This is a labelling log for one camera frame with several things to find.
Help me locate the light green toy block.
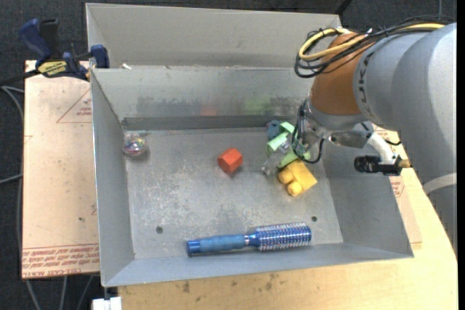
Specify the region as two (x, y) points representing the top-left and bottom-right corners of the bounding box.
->
(267, 121), (312, 168)

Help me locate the clear iridescent glass ball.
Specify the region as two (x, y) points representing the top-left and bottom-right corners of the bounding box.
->
(121, 131), (150, 158)

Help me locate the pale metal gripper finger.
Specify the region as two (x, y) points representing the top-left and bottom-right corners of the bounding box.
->
(261, 139), (292, 176)

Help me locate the yellow toy block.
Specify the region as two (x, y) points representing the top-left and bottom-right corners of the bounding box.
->
(278, 159), (318, 197)

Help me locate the blue hairbrush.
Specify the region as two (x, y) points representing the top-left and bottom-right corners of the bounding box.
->
(185, 221), (313, 258)

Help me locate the brown cardboard board red print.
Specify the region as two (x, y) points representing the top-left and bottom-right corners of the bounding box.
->
(21, 60), (424, 280)

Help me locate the grey metal bin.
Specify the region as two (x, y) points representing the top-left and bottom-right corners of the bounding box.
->
(85, 2), (415, 288)

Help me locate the black cylinder on white bracket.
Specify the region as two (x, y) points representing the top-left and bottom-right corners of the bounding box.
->
(354, 121), (413, 177)

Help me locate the red-orange block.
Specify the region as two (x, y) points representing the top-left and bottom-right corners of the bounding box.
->
(217, 147), (244, 175)

